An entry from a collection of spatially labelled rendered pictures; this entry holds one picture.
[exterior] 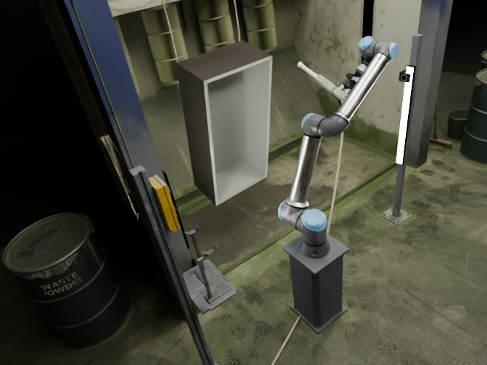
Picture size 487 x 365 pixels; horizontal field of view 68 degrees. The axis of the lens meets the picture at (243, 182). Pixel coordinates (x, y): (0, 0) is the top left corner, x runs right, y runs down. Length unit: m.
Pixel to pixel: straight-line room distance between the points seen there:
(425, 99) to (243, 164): 1.88
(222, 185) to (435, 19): 2.36
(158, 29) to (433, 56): 2.51
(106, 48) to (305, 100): 3.36
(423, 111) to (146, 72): 2.83
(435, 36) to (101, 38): 2.87
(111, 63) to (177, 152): 2.21
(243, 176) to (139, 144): 1.59
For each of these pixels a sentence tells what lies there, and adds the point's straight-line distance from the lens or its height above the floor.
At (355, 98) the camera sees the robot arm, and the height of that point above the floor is 1.53.
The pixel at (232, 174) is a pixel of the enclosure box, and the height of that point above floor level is 0.51.
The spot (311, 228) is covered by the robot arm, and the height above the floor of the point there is 0.88.
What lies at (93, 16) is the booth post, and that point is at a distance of 1.90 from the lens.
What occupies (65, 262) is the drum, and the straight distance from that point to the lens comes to 2.61.
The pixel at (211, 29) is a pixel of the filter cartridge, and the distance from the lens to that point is 3.91.
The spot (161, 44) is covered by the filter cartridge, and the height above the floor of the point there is 1.64.
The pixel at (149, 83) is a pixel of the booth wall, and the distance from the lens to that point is 4.08.
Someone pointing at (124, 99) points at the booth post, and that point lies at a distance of 1.99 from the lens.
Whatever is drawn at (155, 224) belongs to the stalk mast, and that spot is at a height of 1.37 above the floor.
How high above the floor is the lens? 2.39
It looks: 34 degrees down
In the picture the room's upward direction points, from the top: 10 degrees counter-clockwise
